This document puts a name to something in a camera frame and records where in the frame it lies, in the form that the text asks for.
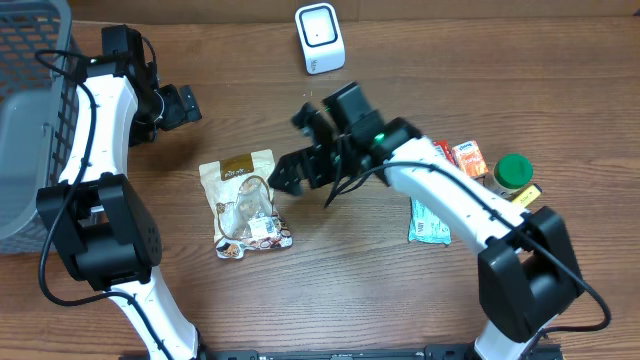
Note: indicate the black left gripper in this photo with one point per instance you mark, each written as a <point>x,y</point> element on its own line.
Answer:
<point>176,114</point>

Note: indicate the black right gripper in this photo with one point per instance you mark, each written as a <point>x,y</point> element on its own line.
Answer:
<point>306,160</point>

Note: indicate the brown snack pouch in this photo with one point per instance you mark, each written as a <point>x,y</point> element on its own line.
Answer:
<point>242,203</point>

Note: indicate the red snack stick packet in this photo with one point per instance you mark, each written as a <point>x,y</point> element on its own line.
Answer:
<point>442,146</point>

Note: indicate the teal Kleenex tissue pack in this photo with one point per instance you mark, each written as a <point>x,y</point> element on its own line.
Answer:
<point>426,227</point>

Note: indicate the orange Kleenex tissue box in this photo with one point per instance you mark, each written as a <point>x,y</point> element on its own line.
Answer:
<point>469,159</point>

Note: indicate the green lid jar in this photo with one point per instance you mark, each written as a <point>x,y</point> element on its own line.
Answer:
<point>509,175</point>

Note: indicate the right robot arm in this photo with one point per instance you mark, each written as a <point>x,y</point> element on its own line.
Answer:
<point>527,269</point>

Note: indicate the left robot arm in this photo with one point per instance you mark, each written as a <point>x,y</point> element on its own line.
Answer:
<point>102,241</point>

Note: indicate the white barcode scanner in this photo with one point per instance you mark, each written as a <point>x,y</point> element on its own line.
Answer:
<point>320,37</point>

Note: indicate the grey plastic mesh basket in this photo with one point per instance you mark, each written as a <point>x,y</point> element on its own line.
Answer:
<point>38,116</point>

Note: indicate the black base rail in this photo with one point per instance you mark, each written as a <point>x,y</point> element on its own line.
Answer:
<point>430,352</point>

